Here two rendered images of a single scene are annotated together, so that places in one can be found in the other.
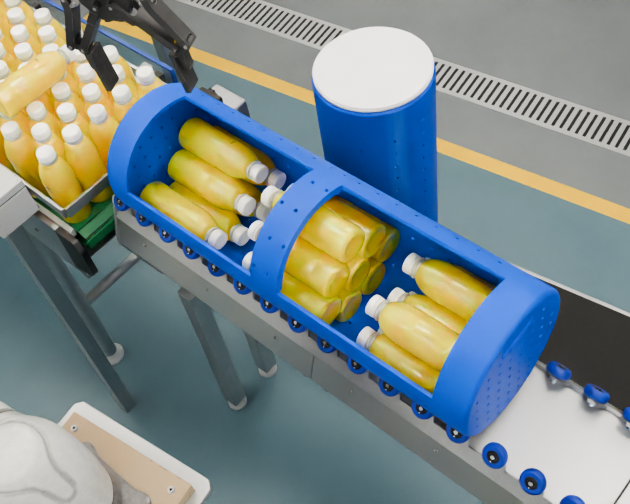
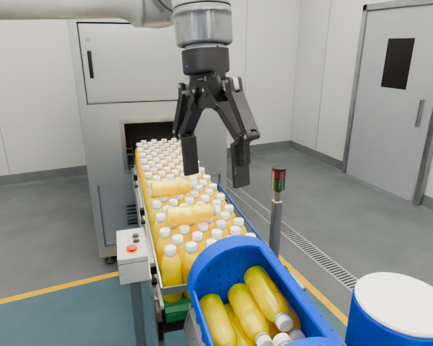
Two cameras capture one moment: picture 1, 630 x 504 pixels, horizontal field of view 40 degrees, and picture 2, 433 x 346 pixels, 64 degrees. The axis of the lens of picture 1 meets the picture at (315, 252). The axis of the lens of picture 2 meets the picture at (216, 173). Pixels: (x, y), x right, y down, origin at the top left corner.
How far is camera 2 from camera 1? 0.80 m
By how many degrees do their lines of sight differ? 38
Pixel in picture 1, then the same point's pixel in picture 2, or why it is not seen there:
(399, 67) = (426, 309)
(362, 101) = (387, 318)
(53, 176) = (166, 263)
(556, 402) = not seen: outside the picture
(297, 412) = not seen: outside the picture
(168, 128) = (242, 266)
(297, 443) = not seen: outside the picture
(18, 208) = (137, 271)
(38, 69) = (196, 208)
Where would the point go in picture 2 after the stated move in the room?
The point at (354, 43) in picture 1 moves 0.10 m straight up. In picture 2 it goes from (393, 280) to (398, 254)
